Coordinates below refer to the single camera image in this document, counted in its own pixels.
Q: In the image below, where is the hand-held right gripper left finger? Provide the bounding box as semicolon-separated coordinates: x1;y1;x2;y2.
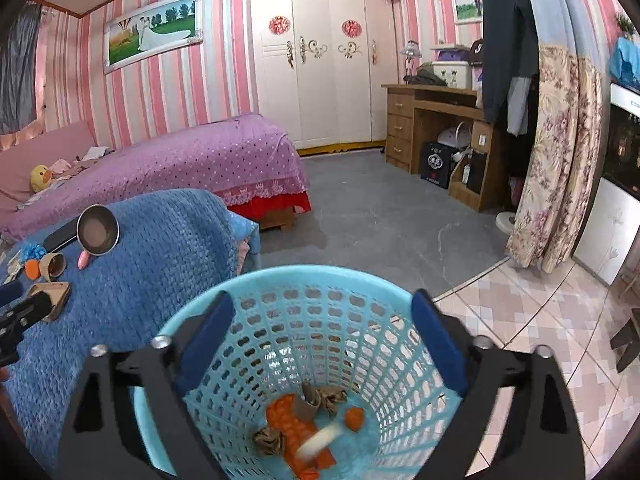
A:
57;291;236;480

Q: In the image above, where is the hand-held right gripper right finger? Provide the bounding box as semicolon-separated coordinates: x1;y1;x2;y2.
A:
411;289;586;480

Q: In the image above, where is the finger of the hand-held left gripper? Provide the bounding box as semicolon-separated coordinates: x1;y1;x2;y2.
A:
0;281;24;307
15;291;53;324

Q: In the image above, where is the printed paper wrapper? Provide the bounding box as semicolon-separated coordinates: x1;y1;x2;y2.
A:
4;250;25;284

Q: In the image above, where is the cardboard tube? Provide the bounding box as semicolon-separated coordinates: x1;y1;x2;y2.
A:
39;253;67;282

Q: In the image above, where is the orange plastic bag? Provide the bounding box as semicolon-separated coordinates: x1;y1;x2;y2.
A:
265;394;337;479

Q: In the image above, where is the turquoise plastic basket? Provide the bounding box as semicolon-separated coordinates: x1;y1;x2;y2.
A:
134;265;471;480

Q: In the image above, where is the brown paper roll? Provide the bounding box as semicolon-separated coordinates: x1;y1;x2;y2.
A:
292;381;321;419

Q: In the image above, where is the beige paper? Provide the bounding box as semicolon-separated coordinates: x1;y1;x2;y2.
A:
317;386;350;417

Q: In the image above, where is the tan phone case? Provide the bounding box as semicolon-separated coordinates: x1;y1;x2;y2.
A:
27;281;72;323

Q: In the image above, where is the black smartphone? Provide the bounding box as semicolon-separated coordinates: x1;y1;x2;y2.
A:
42;220;81;255

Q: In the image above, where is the blue knitted blanket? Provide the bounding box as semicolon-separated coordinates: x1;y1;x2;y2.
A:
0;188;261;476

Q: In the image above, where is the pink steel-lined cup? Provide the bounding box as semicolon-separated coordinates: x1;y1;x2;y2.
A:
76;204;121;270

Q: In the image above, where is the yellow duck plush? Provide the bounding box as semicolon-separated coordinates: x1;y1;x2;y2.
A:
30;164;55;194

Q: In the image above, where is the pink covered headboard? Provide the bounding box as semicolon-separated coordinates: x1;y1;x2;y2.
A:
0;121;99;216

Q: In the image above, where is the pile of clothes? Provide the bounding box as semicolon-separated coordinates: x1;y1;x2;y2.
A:
47;146;114;176

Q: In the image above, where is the black gift box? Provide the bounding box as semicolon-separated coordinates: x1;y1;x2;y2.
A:
420;141;459;190

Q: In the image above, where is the bed with purple dotted bedspread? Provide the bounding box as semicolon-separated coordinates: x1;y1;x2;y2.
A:
0;112;312;244

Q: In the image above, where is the dark wooden stool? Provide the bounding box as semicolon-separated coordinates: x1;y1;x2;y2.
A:
610;307;640;374

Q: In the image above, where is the white fan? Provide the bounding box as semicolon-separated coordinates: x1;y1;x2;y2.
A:
437;122;474;161

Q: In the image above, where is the floral and blue curtain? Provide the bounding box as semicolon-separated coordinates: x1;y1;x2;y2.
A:
505;0;606;275

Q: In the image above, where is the grey curtain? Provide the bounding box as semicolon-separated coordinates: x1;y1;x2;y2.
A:
0;2;44;136

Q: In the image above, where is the wooden desk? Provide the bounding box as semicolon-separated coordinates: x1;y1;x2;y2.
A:
382;83;494;213

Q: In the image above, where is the white cabinet with glass door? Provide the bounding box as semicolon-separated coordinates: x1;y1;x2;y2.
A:
572;82;640;287

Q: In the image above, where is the dark clothing bundle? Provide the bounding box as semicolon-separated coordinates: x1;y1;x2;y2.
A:
402;69;449;87

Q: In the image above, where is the white storage box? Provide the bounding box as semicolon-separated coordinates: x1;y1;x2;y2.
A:
431;60;474;90

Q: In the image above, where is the white wardrobe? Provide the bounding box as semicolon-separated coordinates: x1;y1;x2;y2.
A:
249;0;399;151

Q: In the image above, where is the desk lamp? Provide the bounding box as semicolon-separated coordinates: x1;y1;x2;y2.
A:
402;40;424;86

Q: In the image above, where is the framed wedding photo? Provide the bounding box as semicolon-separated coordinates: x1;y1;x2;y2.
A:
102;0;205;75

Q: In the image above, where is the dark hanging coat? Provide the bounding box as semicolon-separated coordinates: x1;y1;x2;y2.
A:
481;0;540;136

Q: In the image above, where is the blue plastic bag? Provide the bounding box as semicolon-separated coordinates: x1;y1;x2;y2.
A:
609;35;640;91

